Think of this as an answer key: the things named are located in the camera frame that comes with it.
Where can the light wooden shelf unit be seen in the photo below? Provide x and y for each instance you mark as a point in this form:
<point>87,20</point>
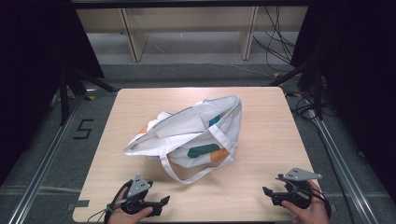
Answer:
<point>193,25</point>

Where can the black metal stand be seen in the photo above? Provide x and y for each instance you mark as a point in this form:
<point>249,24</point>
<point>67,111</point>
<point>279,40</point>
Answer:
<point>317,90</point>
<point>64,96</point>

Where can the yellow tape piece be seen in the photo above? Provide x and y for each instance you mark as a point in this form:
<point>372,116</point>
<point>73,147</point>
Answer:
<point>91,97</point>
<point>276,75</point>
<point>297,94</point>

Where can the person's right hand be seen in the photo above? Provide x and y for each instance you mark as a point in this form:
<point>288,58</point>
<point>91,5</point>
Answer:
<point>311,214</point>

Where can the aluminium floor rail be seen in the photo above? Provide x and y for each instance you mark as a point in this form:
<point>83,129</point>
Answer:
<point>46,161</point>
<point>342,161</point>

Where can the black curtain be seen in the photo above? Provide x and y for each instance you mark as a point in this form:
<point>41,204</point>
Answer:
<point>37,62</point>
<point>358,77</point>

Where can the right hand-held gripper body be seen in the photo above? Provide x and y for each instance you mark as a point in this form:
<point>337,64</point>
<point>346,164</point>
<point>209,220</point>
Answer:
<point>297,186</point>

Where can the black tape strip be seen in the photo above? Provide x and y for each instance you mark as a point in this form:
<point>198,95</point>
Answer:
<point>77,204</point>

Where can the person's left hand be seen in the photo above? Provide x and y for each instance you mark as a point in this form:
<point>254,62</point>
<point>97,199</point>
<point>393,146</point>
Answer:
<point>124,216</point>

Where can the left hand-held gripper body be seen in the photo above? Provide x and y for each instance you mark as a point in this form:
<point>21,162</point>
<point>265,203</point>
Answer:
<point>137,189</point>

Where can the white tote bag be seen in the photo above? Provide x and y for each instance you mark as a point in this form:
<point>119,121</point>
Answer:
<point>190,127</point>

